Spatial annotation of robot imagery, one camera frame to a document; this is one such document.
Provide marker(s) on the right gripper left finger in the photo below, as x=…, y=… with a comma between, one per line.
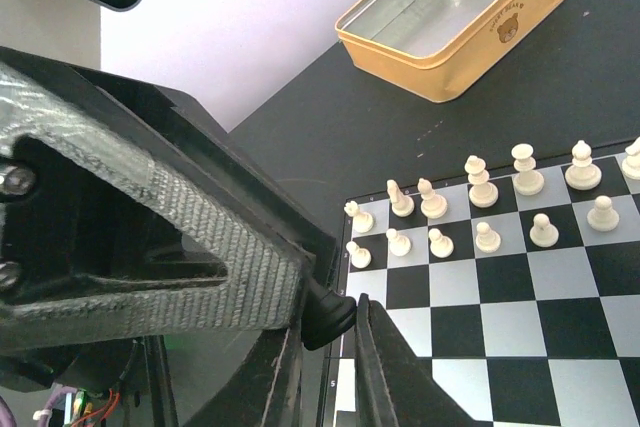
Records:
x=247, y=385

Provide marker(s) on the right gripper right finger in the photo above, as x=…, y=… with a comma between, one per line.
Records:
x=392, y=386

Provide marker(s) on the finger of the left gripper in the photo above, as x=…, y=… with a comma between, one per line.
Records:
x=128, y=212

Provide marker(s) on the black chess piece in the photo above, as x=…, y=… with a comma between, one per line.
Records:
x=326, y=316

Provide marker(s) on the black white chess board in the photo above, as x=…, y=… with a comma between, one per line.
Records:
x=524, y=336

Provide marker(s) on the white chess piece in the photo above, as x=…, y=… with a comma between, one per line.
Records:
x=399, y=244
x=402, y=205
x=543, y=232
x=441, y=246
x=487, y=240
x=582, y=174
x=527, y=181
x=362, y=222
x=602, y=216
x=433, y=205
x=483, y=193
x=630, y=165

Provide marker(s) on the gold metal tin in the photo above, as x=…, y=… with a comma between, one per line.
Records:
x=436, y=49

